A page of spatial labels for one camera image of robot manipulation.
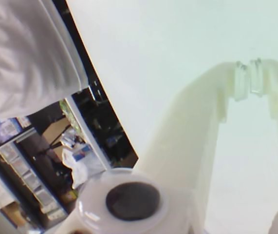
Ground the plastic googly eye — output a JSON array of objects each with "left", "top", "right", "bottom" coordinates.
[{"left": 76, "top": 169, "right": 170, "bottom": 234}]

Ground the white table frame bar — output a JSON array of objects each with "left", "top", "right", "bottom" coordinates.
[{"left": 64, "top": 97, "right": 112, "bottom": 171}]

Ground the person in white T-shirt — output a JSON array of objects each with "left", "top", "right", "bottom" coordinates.
[{"left": 0, "top": 0, "right": 89, "bottom": 130}]

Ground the cluttered storage shelf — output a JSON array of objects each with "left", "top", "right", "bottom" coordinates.
[{"left": 0, "top": 117, "right": 70, "bottom": 231}]

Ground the white plastic bag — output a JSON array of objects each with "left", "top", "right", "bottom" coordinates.
[{"left": 62, "top": 142, "right": 107, "bottom": 190}]

